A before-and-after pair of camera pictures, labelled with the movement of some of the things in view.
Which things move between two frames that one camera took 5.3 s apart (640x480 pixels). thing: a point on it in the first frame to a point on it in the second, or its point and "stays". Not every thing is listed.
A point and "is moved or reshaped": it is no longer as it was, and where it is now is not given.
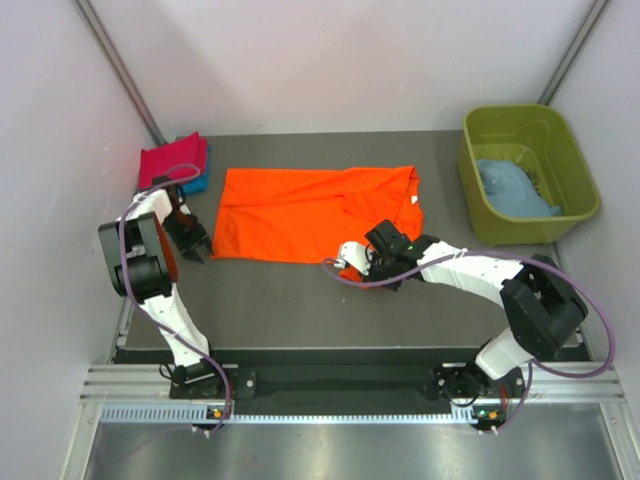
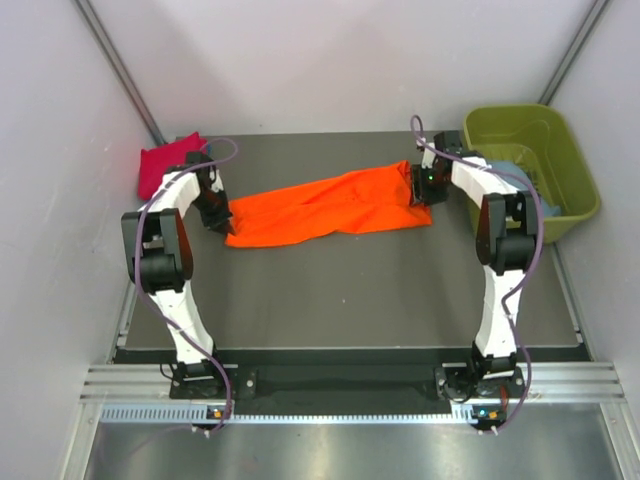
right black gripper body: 381,267 to 428,185
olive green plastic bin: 524,178 stays
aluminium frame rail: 543,384 stays
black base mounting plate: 350,383 stays
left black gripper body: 185,230 to 214,209
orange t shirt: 306,216 is moved or reshaped
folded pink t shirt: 178,159 stays
